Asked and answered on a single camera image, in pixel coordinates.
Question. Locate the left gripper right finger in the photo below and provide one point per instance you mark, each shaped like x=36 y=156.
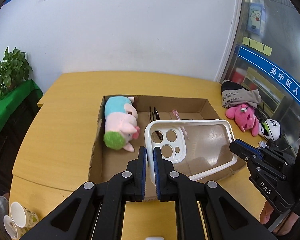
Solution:
x=203 y=210

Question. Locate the pink transparent cartoon pen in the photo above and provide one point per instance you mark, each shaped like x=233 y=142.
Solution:
x=176 y=114

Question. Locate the black folded eyeglasses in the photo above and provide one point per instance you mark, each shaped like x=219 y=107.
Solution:
x=154 y=116

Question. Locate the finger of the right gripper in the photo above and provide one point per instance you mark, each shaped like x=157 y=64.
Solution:
x=270 y=159
x=250 y=154

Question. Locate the operator hand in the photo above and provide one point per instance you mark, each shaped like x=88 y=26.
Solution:
x=268 y=213

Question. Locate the shallow cardboard box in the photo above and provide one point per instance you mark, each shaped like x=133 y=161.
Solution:
x=106 y=162

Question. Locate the green cloth covered bench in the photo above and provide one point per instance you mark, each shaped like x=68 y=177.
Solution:
x=15 y=97

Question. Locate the panda plush toy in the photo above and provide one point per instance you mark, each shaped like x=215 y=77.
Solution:
x=269 y=129

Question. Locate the potted green plant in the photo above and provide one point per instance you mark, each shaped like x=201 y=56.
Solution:
x=14 y=69

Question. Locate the white earbuds case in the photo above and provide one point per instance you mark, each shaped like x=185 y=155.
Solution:
x=154 y=238

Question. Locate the paper cup with green print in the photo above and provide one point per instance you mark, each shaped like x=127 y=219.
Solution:
x=23 y=217

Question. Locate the white clear phone case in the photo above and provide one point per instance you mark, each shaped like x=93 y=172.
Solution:
x=203 y=155

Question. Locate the yellow sticky notes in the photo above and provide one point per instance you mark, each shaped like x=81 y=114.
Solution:
x=266 y=50

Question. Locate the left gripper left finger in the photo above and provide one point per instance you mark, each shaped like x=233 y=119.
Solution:
x=95 y=211

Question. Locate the pink plush toy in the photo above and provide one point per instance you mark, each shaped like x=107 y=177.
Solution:
x=245 y=118

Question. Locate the grey folded cloth bag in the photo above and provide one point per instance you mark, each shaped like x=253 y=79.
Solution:
x=234 y=94

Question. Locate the cartoon sheep poster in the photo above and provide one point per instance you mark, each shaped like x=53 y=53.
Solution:
x=257 y=19

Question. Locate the pig plush toy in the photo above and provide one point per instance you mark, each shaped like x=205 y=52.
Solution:
x=121 y=126

